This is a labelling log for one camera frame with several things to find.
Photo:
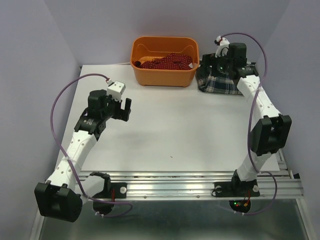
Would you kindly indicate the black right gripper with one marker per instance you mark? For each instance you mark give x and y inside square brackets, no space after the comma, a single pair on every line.
[209,59]

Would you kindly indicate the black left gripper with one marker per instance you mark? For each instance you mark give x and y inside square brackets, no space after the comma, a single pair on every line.
[121,114]

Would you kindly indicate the navy plaid pleated skirt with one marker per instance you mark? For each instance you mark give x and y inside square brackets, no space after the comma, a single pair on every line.
[216,84]

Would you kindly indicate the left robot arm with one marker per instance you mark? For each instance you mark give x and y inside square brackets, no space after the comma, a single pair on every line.
[63,195]

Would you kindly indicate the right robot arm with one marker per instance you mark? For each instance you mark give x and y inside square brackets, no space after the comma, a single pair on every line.
[268,129]

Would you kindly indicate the red polka dot skirt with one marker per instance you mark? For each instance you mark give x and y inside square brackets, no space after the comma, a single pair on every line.
[172,61]

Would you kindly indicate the orange plastic basket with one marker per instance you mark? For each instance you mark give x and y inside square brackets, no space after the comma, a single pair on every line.
[149,48]

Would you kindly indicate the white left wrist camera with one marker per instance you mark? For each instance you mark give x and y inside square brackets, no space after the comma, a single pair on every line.
[116,90]

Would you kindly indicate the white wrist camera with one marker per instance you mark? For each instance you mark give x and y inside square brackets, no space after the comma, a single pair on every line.
[116,90]
[222,46]

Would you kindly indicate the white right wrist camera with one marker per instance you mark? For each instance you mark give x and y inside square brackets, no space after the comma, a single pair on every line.
[222,46]

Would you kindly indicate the aluminium frame rail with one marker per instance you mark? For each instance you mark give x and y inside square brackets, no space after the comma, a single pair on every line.
[177,143]

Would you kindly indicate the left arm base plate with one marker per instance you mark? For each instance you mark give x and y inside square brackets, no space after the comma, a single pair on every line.
[116,190]

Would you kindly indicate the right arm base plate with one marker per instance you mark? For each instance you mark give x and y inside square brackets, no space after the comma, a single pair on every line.
[240,194]

